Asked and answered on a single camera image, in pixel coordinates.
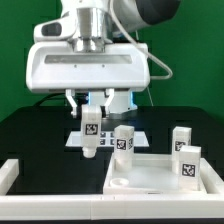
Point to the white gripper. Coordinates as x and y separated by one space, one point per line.
76 53

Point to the white marker base plate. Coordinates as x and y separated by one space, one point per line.
107 139

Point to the white U-shaped obstacle fence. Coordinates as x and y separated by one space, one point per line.
105 207

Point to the white square tabletop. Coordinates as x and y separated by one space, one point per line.
149 174

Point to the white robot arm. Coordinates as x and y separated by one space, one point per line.
127 16

